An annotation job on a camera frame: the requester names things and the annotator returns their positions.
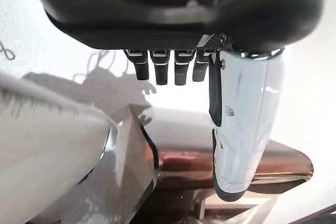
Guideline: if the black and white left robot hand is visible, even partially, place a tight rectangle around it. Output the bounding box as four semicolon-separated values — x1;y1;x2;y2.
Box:
26;0;325;202

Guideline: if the glossy dark brown stool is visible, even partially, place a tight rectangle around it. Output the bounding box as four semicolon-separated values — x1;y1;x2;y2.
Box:
26;103;314;224

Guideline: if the silver left robot leg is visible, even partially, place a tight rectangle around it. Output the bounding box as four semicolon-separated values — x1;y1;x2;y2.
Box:
0;71;113;224

